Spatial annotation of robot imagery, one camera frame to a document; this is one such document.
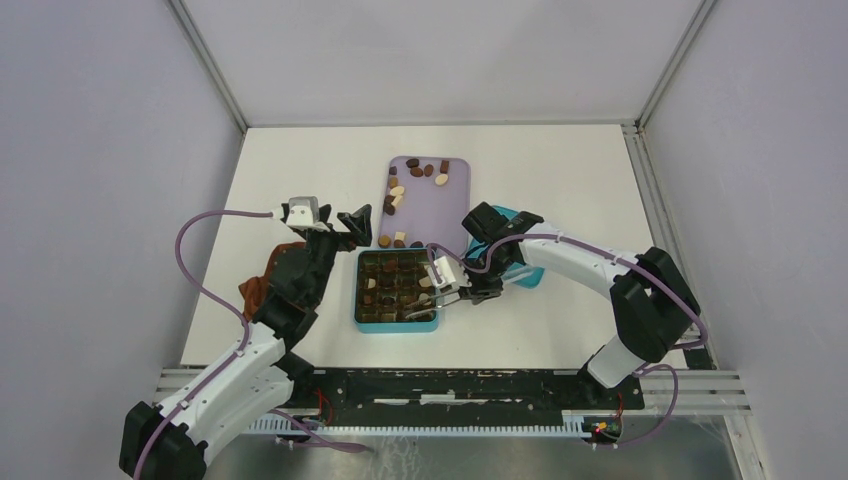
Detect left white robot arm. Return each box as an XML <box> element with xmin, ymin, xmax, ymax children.
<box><xmin>119</xmin><ymin>197</ymin><xmax>373</xmax><ymax>479</ymax></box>

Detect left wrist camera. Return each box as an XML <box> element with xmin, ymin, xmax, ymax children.
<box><xmin>281</xmin><ymin>196</ymin><xmax>330</xmax><ymax>232</ymax></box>

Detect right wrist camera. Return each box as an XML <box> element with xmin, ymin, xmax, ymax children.
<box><xmin>428</xmin><ymin>256</ymin><xmax>470</xmax><ymax>290</ymax></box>

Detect teal chocolate box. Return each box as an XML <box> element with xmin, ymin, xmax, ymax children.
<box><xmin>353</xmin><ymin>248</ymin><xmax>439</xmax><ymax>334</ymax></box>

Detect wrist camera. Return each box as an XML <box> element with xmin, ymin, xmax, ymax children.
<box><xmin>281</xmin><ymin>196</ymin><xmax>330</xmax><ymax>232</ymax></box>
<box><xmin>428</xmin><ymin>256</ymin><xmax>470</xmax><ymax>290</ymax></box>

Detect teal box lid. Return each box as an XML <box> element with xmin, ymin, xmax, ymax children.
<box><xmin>465</xmin><ymin>205</ymin><xmax>545</xmax><ymax>289</ymax></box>

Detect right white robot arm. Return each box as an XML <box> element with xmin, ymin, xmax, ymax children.
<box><xmin>462</xmin><ymin>202</ymin><xmax>707</xmax><ymax>408</ymax></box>

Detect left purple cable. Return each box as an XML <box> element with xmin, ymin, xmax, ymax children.
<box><xmin>132</xmin><ymin>210</ymin><xmax>276</xmax><ymax>480</ymax></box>

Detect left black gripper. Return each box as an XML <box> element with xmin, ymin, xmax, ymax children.
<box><xmin>301</xmin><ymin>204</ymin><xmax>371</xmax><ymax>303</ymax></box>

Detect brown cloth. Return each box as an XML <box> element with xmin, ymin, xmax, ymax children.
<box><xmin>238</xmin><ymin>242</ymin><xmax>305</xmax><ymax>322</ymax></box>

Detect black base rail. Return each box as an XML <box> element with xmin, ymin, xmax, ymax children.
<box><xmin>283</xmin><ymin>368</ymin><xmax>645</xmax><ymax>427</ymax></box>

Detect purple chocolate tray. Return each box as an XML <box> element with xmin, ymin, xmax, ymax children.
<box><xmin>376</xmin><ymin>156</ymin><xmax>471</xmax><ymax>253</ymax></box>

